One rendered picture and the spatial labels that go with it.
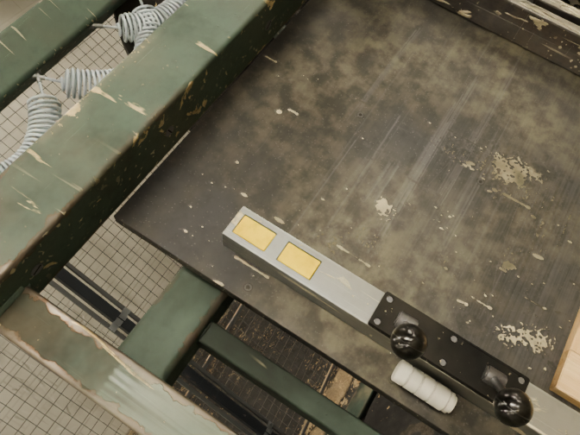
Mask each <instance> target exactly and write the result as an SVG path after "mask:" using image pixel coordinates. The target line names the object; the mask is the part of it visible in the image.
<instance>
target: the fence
mask: <svg viewBox="0 0 580 435"><path fill-rule="evenodd" d="M244 216H247V217H249V218H251V219H252V220H254V221H256V222H257V223H258V224H260V225H262V226H263V227H265V228H267V229H268V230H270V231H272V232H273V233H275V237H274V239H273V241H272V242H271V243H270V244H269V245H268V247H267V248H266V250H265V251H262V250H260V249H258V248H257V247H256V246H254V245H253V244H251V243H249V242H247V241H246V240H244V239H243V238H241V237H240V236H238V235H237V234H235V233H234V232H233V230H234V229H235V228H236V227H237V225H238V224H239V223H240V222H241V220H242V219H243V217H244ZM222 235H223V246H225V247H227V248H228V249H230V250H232V251H234V252H235V253H237V254H238V255H240V256H241V257H243V258H244V259H246V260H247V261H249V262H251V263H253V264H254V265H256V266H257V267H258V268H260V269H262V270H263V271H265V272H266V273H268V274H270V275H272V276H273V277H274V278H275V279H277V280H278V281H281V282H282V283H284V284H285V285H287V286H288V287H291V288H292V289H293V290H294V291H296V292H297V293H300V294H301V295H303V296H304V297H306V298H307V299H309V300H310V301H312V302H313V303H315V304H316V305H318V306H320V307H322V308H323V309H325V310H326V311H327V312H329V313H331V314H332V315H334V316H336V317H337V318H339V319H341V320H342V321H344V322H345V323H346V324H348V325H350V326H351V327H353V328H355V329H356V330H358V331H360V332H361V333H362V334H364V335H365V336H367V337H369V338H370V339H372V340H374V341H375V342H377V343H378V344H379V345H381V346H383V347H384V348H386V349H387V350H389V351H391V352H393V350H392V348H391V345H390V338H388V337H386V336H385V335H383V334H381V333H380V332H379V331H377V330H376V329H374V328H372V327H371V326H369V324H368V322H369V320H370V318H371V316H372V315H373V313H374V311H375V309H376V307H377V306H378V304H379V303H380V301H381V298H382V297H383V295H384V294H385V293H384V292H383V291H381V290H379V289H378V288H376V287H374V286H372V285H371V284H369V283H368V282H367V281H364V280H363V279H361V278H360V277H358V276H356V275H355V274H352V273H351V272H350V271H349V270H347V269H345V268H343V267H341V266H340V265H338V264H337V263H335V262H334V261H332V260H330V259H329V258H327V257H326V256H324V255H322V254H320V253H319V252H318V251H316V250H315V249H312V248H311V247H309V246H308V245H306V244H304V243H303V242H301V241H300V240H298V239H297V238H295V237H293V236H291V235H289V234H288V233H286V232H285V231H284V230H282V229H280V228H278V227H277V226H275V225H274V224H271V223H270V222H269V221H267V220H266V219H264V218H263V217H260V216H259V215H257V214H255V213H254V212H252V211H251V210H249V209H248V208H246V207H244V206H243V207H242V209H241V210H240V211H239V212H238V213H237V214H236V216H235V217H234V218H233V219H232V221H231V222H230V224H229V225H228V226H227V227H226V229H225V230H224V232H223V233H222ZM288 243H291V244H292V245H294V246H295V247H297V248H299V249H301V250H303V251H304V252H306V253H307V254H308V255H310V256H312V257H313V258H315V259H317V260H318V261H320V265H319V266H318V269H317V270H316V272H315V273H314V275H313V276H312V278H311V279H310V280H308V279H307V278H305V277H304V276H302V275H300V274H298V273H297V272H295V271H294V270H292V269H290V268H289V267H288V266H286V265H284V264H283V263H281V262H279V261H277V259H278V257H279V256H280V254H281V252H282V251H283V250H284V248H285V247H286V246H287V245H288ZM393 353H394V352H393ZM394 354H395V353H394ZM405 361H406V362H408V363H410V364H412V365H413V366H414V367H415V368H417V369H419V370H421V371H422V372H424V373H425V374H427V375H429V376H430V377H431V378H433V379H434V380H436V381H438V382H440V383H441V384H443V385H444V386H446V387H447V388H449V389H450V390H452V391H453V392H455V393H457V394H459V395H460V396H462V397H463V398H465V399H466V400H468V401H469V402H471V403H472V404H474V405H476V406H477V407H479V408H481V409H482V410H483V411H485V412H486V413H488V414H490V415H491V416H493V417H495V418H496V419H498V418H497V417H496V415H495V412H494V408H493V403H491V402H490V401H488V400H486V399H484V398H483V397H482V396H481V395H479V394H477V393H475V392H474V391H472V390H470V389H469V388H467V387H465V386H464V385H463V384H461V383H460V382H458V381H456V380H454V379H453V378H451V377H450V376H448V375H447V374H445V373H444V372H442V371H441V370H439V369H437V368H435V367H434V366H432V365H431V364H430V363H428V362H426V361H425V360H423V359H421V358H420V357H419V358H417V359H415V360H410V361H409V360H405ZM526 394H527V395H528V396H529V398H530V399H531V401H532V403H533V417H532V419H531V420H530V421H529V423H527V424H526V425H525V426H522V427H511V426H510V428H512V429H514V430H515V431H517V432H518V433H519V434H521V435H580V413H579V412H577V411H576V410H574V409H572V408H571V407H568V406H567V405H565V404H564V403H563V402H561V401H560V400H557V399H556V398H554V397H553V396H551V395H549V394H548V393H546V392H545V391H543V390H542V389H540V388H538V387H536V386H534V385H533V384H532V383H531V382H529V384H528V386H527V389H526ZM498 420H499V419H498Z"/></svg>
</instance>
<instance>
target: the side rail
mask: <svg viewBox="0 0 580 435"><path fill-rule="evenodd" d="M0 334H1V335H3V336H4V337H6V338H7V339H8V340H10V342H11V343H13V344H15V345H16V346H17V347H19V348H20V349H21V350H23V351H24V352H26V353H27V354H29V355H30V356H32V357H33V358H34V359H35V360H36V361H38V362H39V363H41V364H42V365H43V366H45V367H46V368H47V369H49V370H51V371H52V372H53V373H55V374H56V375H57V376H58V377H60V378H61V379H62V380H64V381H65V382H67V383H68V384H69V385H71V386H72V387H74V388H75V389H77V390H78V391H79V392H80V393H82V394H83V395H84V396H86V397H87V398H88V399H90V400H91V401H93V402H94V403H96V404H97V405H98V406H100V407H101V408H103V409H104V410H105V411H106V412H107V413H109V414H110V415H112V416H113V417H114V418H116V419H118V420H119V421H120V422H122V423H123V424H124V425H126V426H127V427H128V428H129V429H131V430H132V431H133V432H135V433H136V434H138V435H240V434H239V433H237V432H235V431H234V430H232V429H231V428H230V427H228V426H227V425H226V424H224V423H223V422H222V421H220V420H219V419H217V418H216V417H214V416H213V415H211V414H210V413H208V412H207V411H206V410H205V409H203V408H202V407H200V406H199V405H197V404H196V403H194V402H193V401H191V400H190V399H188V398H187V397H185V396H184V395H183V394H182V393H180V392H179V391H177V390H176V389H175V388H173V387H171V386H170V385H168V384H167V383H166V382H164V381H163V380H162V379H161V378H159V377H158V376H156V375H154V374H153V373H152V372H150V371H149V370H147V369H145V368H144V367H143V366H142V365H141V364H139V363H138V362H136V361H135V360H133V359H132V358H130V357H129V356H127V355H126V354H124V353H123V352H122V351H120V350H119V349H118V348H116V347H115V346H113V345H112V344H110V343H109V342H107V341H106V340H104V339H103V338H102V337H100V336H99V335H98V334H97V333H95V332H94V331H92V330H90V329H89V328H88V327H86V326H85V325H83V324H81V323H80V322H79V321H78V320H77V319H75V318H73V317H72V316H71V315H69V314H68V313H66V312H65V311H63V310H62V309H60V308H59V307H57V305H55V304H54V303H52V302H51V301H49V300H48V299H46V298H45V297H43V296H42V295H41V294H39V293H37V292H36V291H35V290H34V289H33V288H31V287H25V290H24V291H23V292H22V294H21V295H20V296H19V297H18V298H17V299H16V300H15V301H14V302H13V304H12V305H11V306H10V307H9V308H8V309H7V310H6V311H5V312H4V313H3V314H2V316H1V317H0Z"/></svg>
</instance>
